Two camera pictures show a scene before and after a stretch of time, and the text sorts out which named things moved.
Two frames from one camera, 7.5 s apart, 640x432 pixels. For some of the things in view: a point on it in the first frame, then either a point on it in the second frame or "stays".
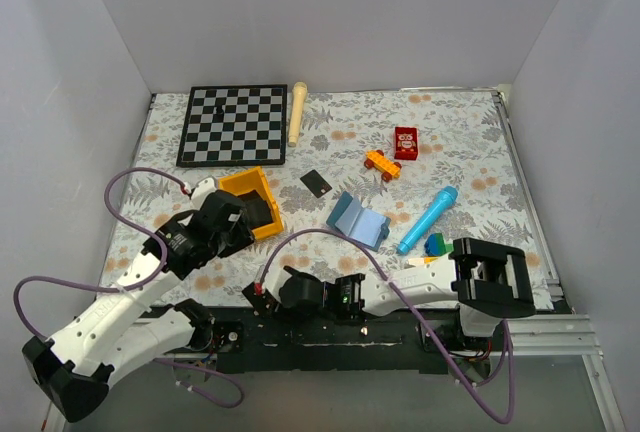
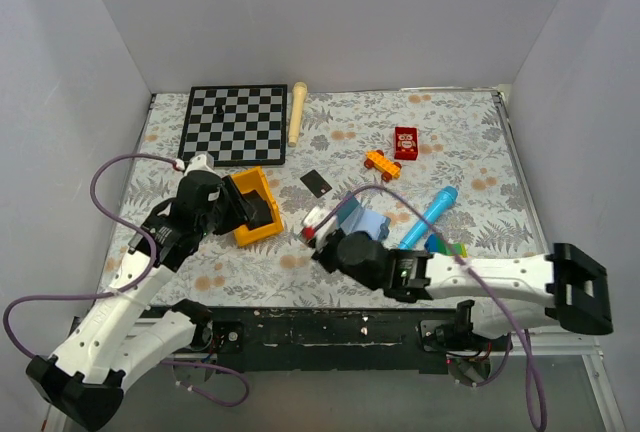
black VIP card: x=315 y=183 stays
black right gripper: x=300 y=275 -> x=320 y=254
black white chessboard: x=235 y=125 stays
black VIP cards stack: x=257 y=209 stays
